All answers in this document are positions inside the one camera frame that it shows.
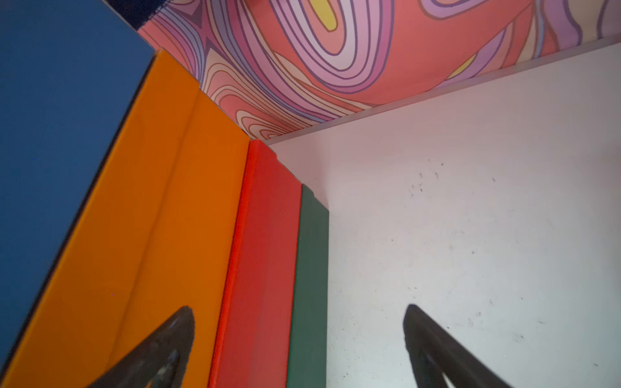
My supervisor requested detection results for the orange shoebox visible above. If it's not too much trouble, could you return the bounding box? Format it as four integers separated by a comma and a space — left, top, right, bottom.
1, 50, 250, 387

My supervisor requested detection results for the blue shoebox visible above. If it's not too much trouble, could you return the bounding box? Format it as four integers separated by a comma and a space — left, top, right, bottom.
1, 1, 154, 361

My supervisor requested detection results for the red shoebox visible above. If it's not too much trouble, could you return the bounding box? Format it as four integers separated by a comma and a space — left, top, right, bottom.
209, 141, 302, 387

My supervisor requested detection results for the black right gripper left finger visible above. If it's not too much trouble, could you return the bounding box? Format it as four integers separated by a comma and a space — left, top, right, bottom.
89, 307, 195, 388

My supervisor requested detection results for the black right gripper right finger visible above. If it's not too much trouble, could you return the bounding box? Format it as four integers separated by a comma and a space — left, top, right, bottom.
404, 304, 508, 388

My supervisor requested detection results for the green shoebox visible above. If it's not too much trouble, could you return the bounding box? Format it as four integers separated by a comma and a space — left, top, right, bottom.
286, 186, 329, 387

